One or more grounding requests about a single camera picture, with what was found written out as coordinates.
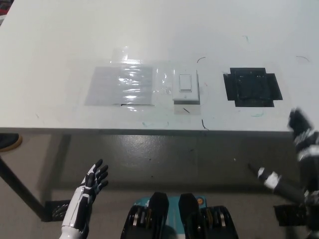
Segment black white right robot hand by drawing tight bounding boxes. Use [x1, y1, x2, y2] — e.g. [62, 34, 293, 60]
[256, 107, 319, 201]

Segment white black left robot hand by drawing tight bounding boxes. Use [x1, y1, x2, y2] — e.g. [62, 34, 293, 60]
[62, 159, 109, 231]

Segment white wall light switch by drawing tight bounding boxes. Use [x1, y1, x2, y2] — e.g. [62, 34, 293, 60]
[172, 69, 201, 105]

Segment black metal table leg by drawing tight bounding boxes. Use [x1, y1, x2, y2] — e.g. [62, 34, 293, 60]
[0, 154, 72, 223]

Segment black tape patch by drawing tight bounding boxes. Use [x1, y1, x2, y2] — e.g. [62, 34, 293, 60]
[222, 67, 284, 108]

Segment round black tan stool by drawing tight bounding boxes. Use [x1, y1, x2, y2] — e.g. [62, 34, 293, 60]
[0, 132, 23, 153]

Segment clear plastic tape film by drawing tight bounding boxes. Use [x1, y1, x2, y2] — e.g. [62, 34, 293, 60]
[66, 46, 175, 113]

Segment red dark background object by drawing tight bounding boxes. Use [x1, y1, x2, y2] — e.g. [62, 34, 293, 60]
[0, 0, 13, 23]

